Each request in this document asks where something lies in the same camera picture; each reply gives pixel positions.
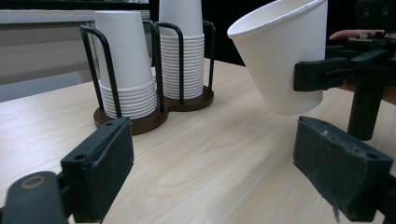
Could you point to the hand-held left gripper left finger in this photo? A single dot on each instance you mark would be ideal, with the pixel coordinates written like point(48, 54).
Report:
point(102, 161)

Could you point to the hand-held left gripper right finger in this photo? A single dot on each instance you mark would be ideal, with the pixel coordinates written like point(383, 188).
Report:
point(336, 165)

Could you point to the white paper cup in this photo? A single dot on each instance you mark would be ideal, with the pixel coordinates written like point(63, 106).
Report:
point(274, 62)

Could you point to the tall stack of paper cups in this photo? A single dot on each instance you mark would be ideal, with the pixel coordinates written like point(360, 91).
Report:
point(193, 62)

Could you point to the black curtain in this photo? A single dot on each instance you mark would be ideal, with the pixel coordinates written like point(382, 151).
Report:
point(221, 46)

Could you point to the short stack of paper cups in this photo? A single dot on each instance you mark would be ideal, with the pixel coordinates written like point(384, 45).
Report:
point(127, 62)

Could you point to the pale wooden shelf unit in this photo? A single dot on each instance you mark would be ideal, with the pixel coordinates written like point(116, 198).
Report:
point(40, 49)

